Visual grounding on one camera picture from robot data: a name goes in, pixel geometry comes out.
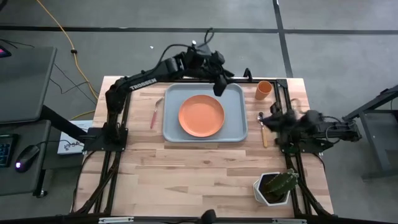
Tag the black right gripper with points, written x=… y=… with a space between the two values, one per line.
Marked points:
x=284 y=121

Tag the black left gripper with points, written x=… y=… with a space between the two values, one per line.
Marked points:
x=202 y=63

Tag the orange cup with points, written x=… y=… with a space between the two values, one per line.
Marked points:
x=263 y=90

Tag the orange plate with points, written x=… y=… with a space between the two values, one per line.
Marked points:
x=201 y=116

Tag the grey plastic tray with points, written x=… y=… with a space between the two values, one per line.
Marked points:
x=174 y=130

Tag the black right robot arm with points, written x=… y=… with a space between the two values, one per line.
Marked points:
x=335 y=127

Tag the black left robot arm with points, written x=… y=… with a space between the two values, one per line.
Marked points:
x=143 y=81

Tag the green cactus plant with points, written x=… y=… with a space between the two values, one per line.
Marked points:
x=280 y=183

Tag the white hexagonal plant pot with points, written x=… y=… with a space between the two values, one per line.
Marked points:
x=258 y=193

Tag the grey metal side stand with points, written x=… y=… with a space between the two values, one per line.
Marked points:
x=373 y=109

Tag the black desk leg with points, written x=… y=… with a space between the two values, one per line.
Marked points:
x=62 y=123

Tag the white printed booklet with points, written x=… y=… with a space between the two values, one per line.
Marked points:
x=70 y=146

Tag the grey raised desk top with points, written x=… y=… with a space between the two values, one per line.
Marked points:
x=25 y=84

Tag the black computer mouse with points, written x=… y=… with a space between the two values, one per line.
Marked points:
x=26 y=158

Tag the pink lit device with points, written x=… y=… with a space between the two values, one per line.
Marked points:
x=3 y=51

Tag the dark grey desk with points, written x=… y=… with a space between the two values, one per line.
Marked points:
x=28 y=186

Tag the backlit black keyboard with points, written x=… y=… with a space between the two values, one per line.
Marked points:
x=4 y=151

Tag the black frame clamp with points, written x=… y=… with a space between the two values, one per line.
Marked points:
x=247 y=74

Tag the black aluminium table frame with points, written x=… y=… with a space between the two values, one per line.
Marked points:
x=282 y=83

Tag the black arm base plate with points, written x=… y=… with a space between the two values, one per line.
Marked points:
x=308 y=148
x=93 y=143

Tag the silver metal bracket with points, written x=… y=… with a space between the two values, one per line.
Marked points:
x=289 y=221
x=115 y=220

